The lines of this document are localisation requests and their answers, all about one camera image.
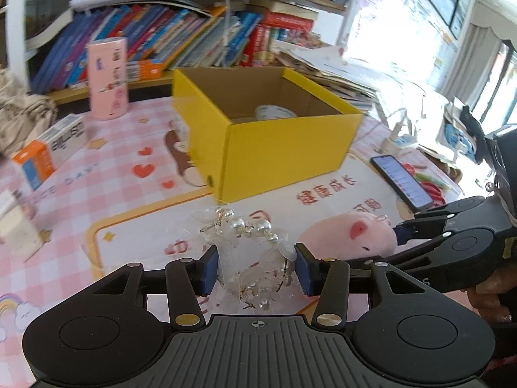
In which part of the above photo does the white bag blue cartoon print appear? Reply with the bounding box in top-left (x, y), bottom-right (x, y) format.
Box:
top-left (442, 105), bottom-right (485, 164)

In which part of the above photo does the white and wood bookshelf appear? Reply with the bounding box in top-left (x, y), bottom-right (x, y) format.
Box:
top-left (6, 0), bottom-right (348, 103)

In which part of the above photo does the person's right hand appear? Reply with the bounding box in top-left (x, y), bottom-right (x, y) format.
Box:
top-left (468, 267), bottom-right (515, 324)

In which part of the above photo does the pink plush pig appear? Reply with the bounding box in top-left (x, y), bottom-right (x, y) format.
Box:
top-left (299, 213), bottom-right (398, 260)

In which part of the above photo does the pink sticker canister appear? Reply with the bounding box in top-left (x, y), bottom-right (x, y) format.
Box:
top-left (87, 36), bottom-right (130, 121)

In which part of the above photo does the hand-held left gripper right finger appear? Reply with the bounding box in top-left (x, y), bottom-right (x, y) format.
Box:
top-left (294, 242), bottom-right (432, 329)

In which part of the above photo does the yellow cardboard box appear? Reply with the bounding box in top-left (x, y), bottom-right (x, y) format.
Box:
top-left (172, 67), bottom-right (364, 203)

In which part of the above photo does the white desk lamp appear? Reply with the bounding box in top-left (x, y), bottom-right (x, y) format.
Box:
top-left (69, 0), bottom-right (178, 14)

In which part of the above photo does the red green stationery item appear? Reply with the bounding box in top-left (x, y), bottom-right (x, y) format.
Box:
top-left (404, 162), bottom-right (451, 205)

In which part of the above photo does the cream speckled cube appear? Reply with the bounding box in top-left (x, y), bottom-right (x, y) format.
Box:
top-left (0, 206), bottom-right (44, 263)

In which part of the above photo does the clear tape roll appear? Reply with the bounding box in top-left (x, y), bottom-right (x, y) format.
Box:
top-left (254, 104), bottom-right (298, 122)

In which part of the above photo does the pink checkered desktop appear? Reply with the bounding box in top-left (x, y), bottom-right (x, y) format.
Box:
top-left (0, 93), bottom-right (465, 332)

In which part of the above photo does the white cable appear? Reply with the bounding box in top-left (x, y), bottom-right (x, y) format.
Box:
top-left (217, 0), bottom-right (236, 66)

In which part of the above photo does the stack of papers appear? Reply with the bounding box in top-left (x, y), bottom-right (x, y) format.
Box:
top-left (275, 44), bottom-right (405, 114)

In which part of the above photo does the cream cloth bag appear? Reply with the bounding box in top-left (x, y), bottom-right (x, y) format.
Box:
top-left (0, 69), bottom-right (57, 158)

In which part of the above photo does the thick white-paged book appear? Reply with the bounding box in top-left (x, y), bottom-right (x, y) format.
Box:
top-left (26, 8), bottom-right (74, 49)

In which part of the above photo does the pink wall poster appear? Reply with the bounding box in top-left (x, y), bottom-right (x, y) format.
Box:
top-left (364, 0), bottom-right (459, 45)

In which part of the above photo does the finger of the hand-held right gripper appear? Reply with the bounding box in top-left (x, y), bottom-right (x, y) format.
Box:
top-left (348, 233), bottom-right (452, 270)
top-left (393, 196), bottom-right (486, 246)

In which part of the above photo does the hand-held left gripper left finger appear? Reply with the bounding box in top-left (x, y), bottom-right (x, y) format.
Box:
top-left (83, 246), bottom-right (220, 329)

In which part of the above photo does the white curtain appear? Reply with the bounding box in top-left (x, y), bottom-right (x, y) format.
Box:
top-left (440, 2), bottom-right (510, 106)

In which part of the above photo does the orange white toothpaste box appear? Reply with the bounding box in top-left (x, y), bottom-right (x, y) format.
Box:
top-left (12, 114), bottom-right (87, 191)

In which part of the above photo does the row of colourful books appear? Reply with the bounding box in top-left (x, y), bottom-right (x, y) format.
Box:
top-left (30, 4), bottom-right (320, 93)

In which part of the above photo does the white power adapter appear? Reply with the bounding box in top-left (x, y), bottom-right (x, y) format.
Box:
top-left (382, 122), bottom-right (418, 154)

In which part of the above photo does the dark smartphone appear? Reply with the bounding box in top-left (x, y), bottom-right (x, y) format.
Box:
top-left (371, 155), bottom-right (435, 211)

